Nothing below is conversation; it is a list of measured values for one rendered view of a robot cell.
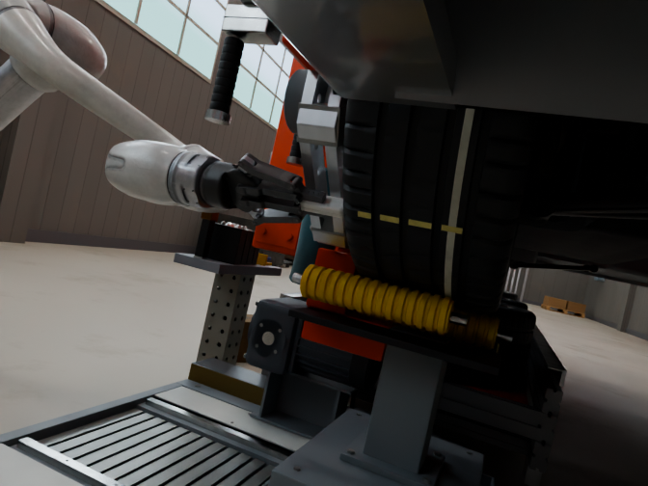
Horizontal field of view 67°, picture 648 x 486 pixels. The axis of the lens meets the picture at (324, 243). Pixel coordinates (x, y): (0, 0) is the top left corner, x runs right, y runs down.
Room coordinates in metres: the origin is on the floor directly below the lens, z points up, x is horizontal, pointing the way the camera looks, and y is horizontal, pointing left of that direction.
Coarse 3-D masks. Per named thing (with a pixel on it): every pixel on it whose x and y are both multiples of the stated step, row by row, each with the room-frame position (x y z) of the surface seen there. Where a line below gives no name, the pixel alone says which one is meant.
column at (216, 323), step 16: (224, 288) 1.68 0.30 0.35; (240, 288) 1.67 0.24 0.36; (208, 304) 1.69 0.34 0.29; (224, 304) 1.67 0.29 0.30; (240, 304) 1.69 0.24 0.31; (208, 320) 1.69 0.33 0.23; (224, 320) 1.67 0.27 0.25; (240, 320) 1.72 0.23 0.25; (208, 336) 1.68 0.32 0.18; (224, 336) 1.66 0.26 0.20; (240, 336) 1.74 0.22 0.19; (208, 352) 1.68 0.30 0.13; (224, 352) 1.66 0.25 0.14
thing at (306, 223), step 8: (328, 184) 1.05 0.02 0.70; (328, 192) 1.05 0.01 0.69; (304, 224) 1.07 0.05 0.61; (304, 232) 1.07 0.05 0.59; (304, 240) 1.06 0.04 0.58; (312, 240) 1.05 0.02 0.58; (304, 248) 1.06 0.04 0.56; (312, 248) 1.05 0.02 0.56; (328, 248) 1.06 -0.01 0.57; (296, 256) 1.08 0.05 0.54; (304, 256) 1.06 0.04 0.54; (312, 256) 1.05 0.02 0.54; (296, 264) 1.07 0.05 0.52; (304, 264) 1.06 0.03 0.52; (296, 272) 1.06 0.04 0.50
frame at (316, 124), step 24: (312, 72) 0.70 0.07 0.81; (312, 96) 0.69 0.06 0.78; (336, 96) 0.68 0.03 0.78; (312, 120) 0.69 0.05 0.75; (336, 120) 0.68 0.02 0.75; (312, 144) 0.71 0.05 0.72; (336, 144) 0.69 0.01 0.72; (312, 168) 0.74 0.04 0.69; (336, 168) 0.72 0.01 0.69; (336, 192) 0.76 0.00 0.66; (312, 216) 0.81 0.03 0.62; (336, 240) 0.83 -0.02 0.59
